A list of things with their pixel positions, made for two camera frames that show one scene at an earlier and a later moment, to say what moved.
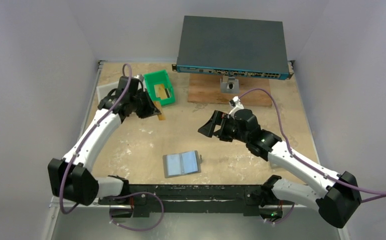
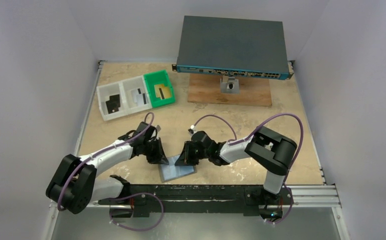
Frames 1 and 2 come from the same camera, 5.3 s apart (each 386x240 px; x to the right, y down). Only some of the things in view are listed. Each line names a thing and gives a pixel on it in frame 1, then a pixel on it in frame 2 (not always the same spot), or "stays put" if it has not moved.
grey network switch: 232,47 stays put
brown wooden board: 205,88 stays put
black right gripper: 219,125 to 190,153
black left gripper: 151,109 to 159,158
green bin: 158,78 stays put
